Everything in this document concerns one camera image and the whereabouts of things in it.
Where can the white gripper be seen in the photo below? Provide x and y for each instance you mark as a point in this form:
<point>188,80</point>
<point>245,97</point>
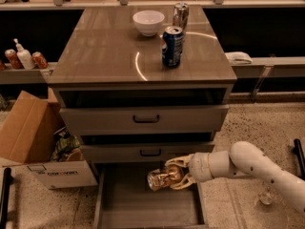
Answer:
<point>199,167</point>

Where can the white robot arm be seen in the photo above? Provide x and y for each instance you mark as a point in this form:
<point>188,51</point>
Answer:
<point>241,160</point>

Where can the top drawer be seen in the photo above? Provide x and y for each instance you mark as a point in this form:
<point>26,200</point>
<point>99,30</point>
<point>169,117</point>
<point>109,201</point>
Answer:
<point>144,120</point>

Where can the drawer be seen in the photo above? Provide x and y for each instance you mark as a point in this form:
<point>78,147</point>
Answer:
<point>125,201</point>
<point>143,152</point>
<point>144,120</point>

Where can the bottom drawer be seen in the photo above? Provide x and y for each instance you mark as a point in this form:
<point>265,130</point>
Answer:
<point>125,201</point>

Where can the middle drawer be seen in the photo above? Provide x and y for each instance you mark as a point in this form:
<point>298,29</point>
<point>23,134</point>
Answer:
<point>143,152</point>

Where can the grey drawer cabinet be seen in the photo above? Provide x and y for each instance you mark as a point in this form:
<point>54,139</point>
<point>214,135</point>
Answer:
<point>108,63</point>

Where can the blue pepsi can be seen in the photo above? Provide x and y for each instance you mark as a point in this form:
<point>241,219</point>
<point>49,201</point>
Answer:
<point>172,46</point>

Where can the silver can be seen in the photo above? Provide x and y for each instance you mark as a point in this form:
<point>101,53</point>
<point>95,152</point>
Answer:
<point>180,15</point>

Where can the right red can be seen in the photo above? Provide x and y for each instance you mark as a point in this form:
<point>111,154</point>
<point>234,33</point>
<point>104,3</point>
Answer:
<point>39,60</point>

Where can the red can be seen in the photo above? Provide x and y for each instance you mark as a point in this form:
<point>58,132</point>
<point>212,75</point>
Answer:
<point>13,59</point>
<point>39,60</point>

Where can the left red can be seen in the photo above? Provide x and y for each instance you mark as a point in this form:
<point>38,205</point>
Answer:
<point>13,59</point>

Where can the clear glass cup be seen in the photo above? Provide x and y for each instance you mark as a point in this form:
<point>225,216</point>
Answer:
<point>266,196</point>

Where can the black bar right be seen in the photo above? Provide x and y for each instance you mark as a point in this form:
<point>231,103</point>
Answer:
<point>298,151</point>

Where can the black bar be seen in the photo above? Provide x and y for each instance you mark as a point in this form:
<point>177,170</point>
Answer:
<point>298,151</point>
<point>4,198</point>

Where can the snack bags in box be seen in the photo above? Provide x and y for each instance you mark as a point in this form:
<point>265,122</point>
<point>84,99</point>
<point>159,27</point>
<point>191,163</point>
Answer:
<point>67,147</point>

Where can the folded white cloth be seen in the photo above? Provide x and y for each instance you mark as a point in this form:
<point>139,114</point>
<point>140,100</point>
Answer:
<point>236,58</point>

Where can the white bowl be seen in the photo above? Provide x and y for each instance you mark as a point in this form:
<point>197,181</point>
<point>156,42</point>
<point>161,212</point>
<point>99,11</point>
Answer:
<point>148,22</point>

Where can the cardboard box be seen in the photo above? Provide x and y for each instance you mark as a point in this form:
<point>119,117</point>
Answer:
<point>27,137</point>

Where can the black bar left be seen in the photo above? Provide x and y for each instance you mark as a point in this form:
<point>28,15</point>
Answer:
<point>4,198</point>

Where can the white soap bottle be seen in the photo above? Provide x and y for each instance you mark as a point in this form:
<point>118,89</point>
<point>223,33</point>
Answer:
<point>24,56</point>

